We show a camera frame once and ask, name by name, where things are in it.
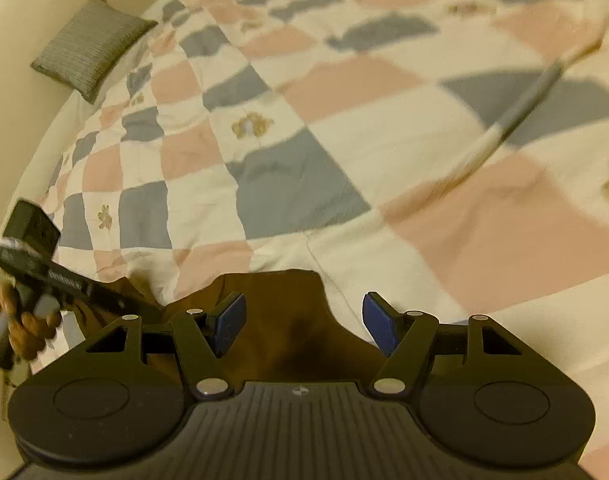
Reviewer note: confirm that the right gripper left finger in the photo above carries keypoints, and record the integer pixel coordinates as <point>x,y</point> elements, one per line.
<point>201,340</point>

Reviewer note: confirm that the grey striped cushion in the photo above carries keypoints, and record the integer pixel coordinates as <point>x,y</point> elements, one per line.
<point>86,49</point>

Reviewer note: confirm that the brown garment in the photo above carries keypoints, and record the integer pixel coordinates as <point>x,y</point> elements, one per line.
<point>290,334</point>

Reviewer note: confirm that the left hand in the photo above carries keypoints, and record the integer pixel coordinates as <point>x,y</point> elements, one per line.
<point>28,333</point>

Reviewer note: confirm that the pink grey checkered quilt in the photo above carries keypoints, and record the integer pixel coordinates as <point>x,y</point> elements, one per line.
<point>452,155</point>

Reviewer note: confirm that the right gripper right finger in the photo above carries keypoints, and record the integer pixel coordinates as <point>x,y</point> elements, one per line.
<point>406,339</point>

